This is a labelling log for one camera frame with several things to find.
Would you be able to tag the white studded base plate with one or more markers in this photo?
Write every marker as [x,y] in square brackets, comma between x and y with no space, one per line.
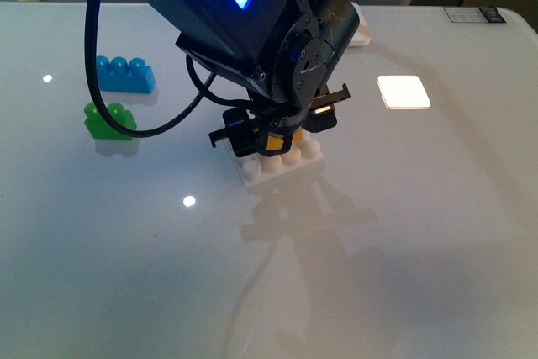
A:
[255,168]

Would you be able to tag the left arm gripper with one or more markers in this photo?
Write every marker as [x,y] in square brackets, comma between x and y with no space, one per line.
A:
[248,135]

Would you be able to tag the green two-stud block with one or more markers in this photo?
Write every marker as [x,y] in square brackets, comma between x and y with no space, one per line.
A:
[100,130]

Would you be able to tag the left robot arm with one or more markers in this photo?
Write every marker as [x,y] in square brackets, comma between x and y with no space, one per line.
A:
[266,61]

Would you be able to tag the table label sticker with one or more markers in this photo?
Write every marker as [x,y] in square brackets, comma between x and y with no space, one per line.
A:
[476,15]

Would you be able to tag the yellow two-stud block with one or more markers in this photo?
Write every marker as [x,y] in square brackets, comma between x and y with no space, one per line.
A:
[283,145]

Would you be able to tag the blue three-stud block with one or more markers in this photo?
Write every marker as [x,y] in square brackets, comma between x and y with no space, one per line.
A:
[120,75]

